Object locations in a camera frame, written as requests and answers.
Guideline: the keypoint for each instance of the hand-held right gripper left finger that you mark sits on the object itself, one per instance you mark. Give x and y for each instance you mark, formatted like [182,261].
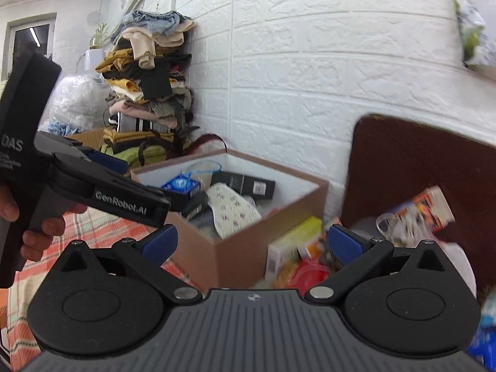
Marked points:
[162,242]

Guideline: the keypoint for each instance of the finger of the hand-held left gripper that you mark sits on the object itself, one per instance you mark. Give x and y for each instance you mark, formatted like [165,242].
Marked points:
[124,197]
[110,161]

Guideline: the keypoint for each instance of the white plastic bag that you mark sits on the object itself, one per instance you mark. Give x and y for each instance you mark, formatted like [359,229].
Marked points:
[463,267]

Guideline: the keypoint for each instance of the potted plant in white pot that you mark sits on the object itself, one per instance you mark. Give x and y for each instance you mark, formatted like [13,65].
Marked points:
[95,52]

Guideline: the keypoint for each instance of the white floral cloth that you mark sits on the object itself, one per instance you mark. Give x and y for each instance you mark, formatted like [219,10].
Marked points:
[232,211]

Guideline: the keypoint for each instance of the window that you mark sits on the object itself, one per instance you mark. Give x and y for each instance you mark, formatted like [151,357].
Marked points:
[29,42]

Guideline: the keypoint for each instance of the red round lid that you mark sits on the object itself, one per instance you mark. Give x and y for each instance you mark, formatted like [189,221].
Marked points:
[312,277]

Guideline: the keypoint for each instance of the plain cardboard carton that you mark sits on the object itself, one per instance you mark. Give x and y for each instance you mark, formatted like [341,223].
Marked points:
[91,137]

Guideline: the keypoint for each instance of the pile of folded clothes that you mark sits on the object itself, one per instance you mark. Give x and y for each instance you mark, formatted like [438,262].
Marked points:
[143,69]

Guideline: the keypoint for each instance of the floral plastic sheet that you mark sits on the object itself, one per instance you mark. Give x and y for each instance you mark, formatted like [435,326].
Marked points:
[471,15]

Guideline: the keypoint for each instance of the brown cardboard box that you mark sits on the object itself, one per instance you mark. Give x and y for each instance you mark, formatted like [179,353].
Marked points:
[240,257]

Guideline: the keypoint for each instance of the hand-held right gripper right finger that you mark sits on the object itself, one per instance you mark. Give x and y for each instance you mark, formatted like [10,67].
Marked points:
[346,246]

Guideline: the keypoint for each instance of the small black case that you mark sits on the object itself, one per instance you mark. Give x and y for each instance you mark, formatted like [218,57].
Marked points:
[195,206]

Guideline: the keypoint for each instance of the dark brown board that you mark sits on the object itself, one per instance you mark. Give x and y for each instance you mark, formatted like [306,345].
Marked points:
[407,162]

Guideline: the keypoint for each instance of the clear plastic bag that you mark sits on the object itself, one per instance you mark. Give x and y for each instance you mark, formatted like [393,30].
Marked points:
[75,99]

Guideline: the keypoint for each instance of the blue packet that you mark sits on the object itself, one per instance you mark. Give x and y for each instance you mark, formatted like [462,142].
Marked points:
[484,337]

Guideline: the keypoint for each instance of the yellow-green box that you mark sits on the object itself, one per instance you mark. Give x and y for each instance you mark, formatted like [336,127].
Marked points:
[290,242]

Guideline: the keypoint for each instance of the black rectangular box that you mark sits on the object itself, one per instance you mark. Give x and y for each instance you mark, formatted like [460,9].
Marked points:
[248,186]

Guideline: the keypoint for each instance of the person's left hand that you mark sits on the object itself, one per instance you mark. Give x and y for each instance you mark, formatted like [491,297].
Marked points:
[42,238]

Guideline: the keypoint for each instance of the blue patterned small box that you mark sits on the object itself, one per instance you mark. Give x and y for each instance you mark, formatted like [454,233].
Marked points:
[180,188]

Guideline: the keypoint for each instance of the green cloth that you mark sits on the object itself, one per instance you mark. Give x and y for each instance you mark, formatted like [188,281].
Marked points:
[124,155]

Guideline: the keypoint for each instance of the white orange printed packet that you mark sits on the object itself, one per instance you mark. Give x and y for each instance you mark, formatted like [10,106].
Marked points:
[424,211]

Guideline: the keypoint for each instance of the orange plaid blanket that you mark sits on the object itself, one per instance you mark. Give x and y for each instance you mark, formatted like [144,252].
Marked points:
[46,252]

